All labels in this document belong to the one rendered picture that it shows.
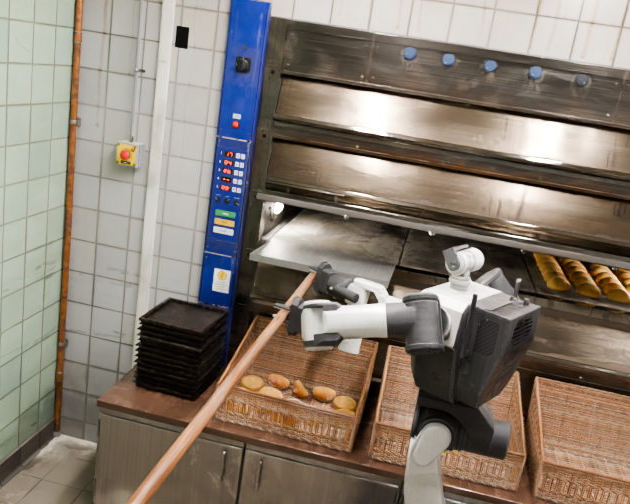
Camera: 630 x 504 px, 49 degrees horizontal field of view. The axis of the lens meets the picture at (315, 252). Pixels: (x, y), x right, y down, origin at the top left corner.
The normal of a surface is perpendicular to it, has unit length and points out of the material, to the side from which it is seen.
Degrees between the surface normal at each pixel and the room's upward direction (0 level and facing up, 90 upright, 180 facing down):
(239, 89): 90
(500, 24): 90
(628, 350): 70
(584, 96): 90
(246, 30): 90
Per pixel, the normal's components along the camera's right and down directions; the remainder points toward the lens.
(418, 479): -0.10, 0.62
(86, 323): -0.19, 0.24
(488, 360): -0.65, 0.11
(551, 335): -0.12, -0.08
